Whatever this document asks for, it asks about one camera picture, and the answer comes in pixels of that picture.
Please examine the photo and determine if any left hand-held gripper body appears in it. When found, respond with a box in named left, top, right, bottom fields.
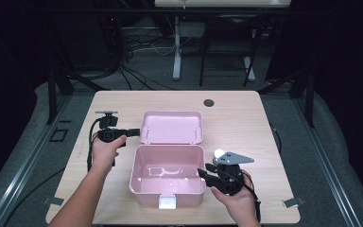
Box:
left=95, top=110, right=128, bottom=148

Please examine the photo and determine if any short black cable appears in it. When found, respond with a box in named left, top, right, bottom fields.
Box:
left=268, top=122, right=284, bottom=154

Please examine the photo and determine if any white desk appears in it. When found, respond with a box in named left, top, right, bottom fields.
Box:
left=154, top=0, right=292, bottom=82

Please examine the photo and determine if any right hand-held gripper cable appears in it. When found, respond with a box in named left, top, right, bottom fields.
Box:
left=226, top=169, right=263, bottom=223

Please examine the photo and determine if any black metal stand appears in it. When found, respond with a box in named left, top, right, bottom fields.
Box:
left=45, top=67, right=112, bottom=126
left=258, top=67, right=316, bottom=129

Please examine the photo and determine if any black chair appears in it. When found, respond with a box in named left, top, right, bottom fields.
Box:
left=199, top=13, right=264, bottom=88

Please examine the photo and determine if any person's left hand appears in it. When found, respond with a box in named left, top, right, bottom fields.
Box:
left=91, top=135, right=129, bottom=177

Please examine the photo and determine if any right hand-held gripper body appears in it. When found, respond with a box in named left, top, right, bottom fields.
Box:
left=212, top=151, right=255, bottom=197

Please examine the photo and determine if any pink storage box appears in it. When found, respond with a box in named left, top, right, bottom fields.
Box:
left=129, top=110, right=208, bottom=210

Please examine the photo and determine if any long black cable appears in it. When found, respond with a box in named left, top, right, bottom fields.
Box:
left=3, top=167, right=66, bottom=227

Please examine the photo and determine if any person's right hand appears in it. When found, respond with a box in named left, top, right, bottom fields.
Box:
left=209, top=170, right=261, bottom=224

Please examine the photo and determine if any aluminium rail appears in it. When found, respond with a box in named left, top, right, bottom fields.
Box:
left=291, top=97, right=363, bottom=227
left=0, top=94, right=74, bottom=227

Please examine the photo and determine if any grey metal bracket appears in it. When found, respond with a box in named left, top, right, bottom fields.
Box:
left=42, top=196, right=64, bottom=207
left=282, top=196, right=306, bottom=209

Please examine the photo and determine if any hand-held gripper cable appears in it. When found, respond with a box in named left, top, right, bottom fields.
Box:
left=226, top=169, right=263, bottom=223
left=86, top=117, right=104, bottom=173

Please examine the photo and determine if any left hand-held gripper cable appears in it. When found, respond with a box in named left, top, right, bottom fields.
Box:
left=86, top=117, right=104, bottom=173

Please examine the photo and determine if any black metal crossbar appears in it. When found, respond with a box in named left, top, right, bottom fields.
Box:
left=27, top=8, right=297, bottom=17

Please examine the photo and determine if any tangle of floor cables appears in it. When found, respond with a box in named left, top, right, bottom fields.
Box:
left=117, top=27, right=179, bottom=92

